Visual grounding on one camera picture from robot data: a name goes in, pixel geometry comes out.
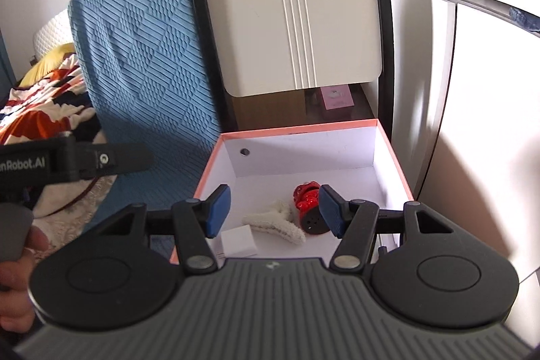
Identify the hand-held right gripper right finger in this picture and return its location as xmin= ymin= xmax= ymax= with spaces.
xmin=318 ymin=184 xmax=455 ymax=272

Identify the small white paper box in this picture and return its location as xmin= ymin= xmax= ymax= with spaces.
xmin=219 ymin=227 xmax=257 ymax=258

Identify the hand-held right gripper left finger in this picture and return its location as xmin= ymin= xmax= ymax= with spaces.
xmin=98 ymin=184 xmax=232 ymax=275

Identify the yellow pillow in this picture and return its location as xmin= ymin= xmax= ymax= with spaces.
xmin=19 ymin=43 xmax=77 ymax=87

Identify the red black white blanket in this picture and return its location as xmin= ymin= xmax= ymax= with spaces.
xmin=0 ymin=60 xmax=104 ymax=217

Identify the white fluffy hair clip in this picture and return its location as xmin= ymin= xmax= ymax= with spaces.
xmin=242 ymin=199 xmax=307 ymax=246

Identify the person's left hand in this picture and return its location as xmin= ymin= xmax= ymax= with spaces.
xmin=0 ymin=227 xmax=48 ymax=337

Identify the blue textured cushion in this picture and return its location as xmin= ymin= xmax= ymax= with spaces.
xmin=67 ymin=0 xmax=224 ymax=255

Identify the white plastic panel with handle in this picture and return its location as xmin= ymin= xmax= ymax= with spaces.
xmin=197 ymin=0 xmax=383 ymax=98

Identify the brown wooden nightstand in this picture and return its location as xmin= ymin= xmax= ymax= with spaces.
xmin=230 ymin=87 xmax=377 ymax=132

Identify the pink cardboard box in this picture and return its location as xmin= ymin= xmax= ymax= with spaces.
xmin=170 ymin=119 xmax=416 ymax=266

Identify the red toy figure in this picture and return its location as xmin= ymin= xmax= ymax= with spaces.
xmin=293 ymin=183 xmax=332 ymax=237

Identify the small pink box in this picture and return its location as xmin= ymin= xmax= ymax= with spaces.
xmin=319 ymin=87 xmax=354 ymax=110

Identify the white quilted headboard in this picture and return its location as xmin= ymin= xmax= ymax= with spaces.
xmin=34 ymin=8 xmax=74 ymax=59

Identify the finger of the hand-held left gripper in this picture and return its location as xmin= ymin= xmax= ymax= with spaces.
xmin=74 ymin=143 xmax=155 ymax=180

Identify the beige lace bed sheet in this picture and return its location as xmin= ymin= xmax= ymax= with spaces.
xmin=25 ymin=174 xmax=121 ymax=255

